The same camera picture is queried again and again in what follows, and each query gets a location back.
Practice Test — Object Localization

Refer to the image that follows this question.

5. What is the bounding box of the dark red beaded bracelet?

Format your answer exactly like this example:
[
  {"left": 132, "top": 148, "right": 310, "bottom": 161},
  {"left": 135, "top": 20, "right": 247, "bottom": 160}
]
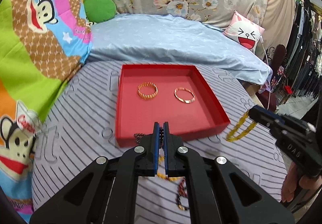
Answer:
[{"left": 133, "top": 127, "right": 191, "bottom": 212}]

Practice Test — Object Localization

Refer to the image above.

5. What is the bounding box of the red jewelry tray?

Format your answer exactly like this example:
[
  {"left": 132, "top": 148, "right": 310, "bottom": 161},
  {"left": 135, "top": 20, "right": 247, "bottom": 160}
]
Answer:
[{"left": 115, "top": 64, "right": 230, "bottom": 147}]

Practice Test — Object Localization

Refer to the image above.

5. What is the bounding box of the person's right hand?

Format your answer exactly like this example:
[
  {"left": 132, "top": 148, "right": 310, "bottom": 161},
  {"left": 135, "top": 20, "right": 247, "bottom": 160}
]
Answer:
[{"left": 281, "top": 162, "right": 321, "bottom": 202}]

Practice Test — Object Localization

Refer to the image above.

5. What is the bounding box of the dark red chair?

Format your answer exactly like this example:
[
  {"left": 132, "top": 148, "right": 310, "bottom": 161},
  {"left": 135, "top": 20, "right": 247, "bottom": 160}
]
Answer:
[{"left": 255, "top": 44, "right": 287, "bottom": 112}]

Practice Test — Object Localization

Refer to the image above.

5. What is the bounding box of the hanging clothes rack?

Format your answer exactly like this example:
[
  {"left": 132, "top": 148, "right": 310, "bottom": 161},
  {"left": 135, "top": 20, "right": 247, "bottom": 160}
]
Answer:
[{"left": 281, "top": 0, "right": 314, "bottom": 104}]

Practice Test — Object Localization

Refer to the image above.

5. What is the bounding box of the thin gold bangle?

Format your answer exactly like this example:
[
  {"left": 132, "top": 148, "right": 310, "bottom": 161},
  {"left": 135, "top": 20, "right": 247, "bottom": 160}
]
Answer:
[{"left": 174, "top": 87, "right": 195, "bottom": 104}]

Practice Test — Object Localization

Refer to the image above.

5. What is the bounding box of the white laughing face cushion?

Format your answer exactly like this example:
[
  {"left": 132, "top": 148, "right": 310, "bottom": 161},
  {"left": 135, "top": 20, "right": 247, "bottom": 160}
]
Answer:
[{"left": 223, "top": 10, "right": 265, "bottom": 53}]

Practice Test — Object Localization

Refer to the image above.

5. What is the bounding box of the light blue pillow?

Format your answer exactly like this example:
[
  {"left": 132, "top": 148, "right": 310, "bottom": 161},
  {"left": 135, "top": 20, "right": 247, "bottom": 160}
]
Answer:
[{"left": 88, "top": 14, "right": 272, "bottom": 85}]

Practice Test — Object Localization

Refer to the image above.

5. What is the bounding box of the cartoon monkey colourful blanket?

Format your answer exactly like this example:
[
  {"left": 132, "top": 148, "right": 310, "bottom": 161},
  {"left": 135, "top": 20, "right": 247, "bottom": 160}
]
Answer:
[{"left": 1, "top": 0, "right": 92, "bottom": 223}]

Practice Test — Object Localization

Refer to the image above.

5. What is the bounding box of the green round cushion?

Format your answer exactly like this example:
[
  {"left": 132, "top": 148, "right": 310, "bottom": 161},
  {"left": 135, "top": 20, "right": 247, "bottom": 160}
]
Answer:
[{"left": 84, "top": 0, "right": 117, "bottom": 23}]

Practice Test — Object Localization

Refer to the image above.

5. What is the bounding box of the chunky gold chain bracelet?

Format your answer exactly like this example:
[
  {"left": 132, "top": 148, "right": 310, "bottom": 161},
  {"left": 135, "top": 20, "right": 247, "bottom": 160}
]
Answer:
[{"left": 137, "top": 82, "right": 159, "bottom": 100}]

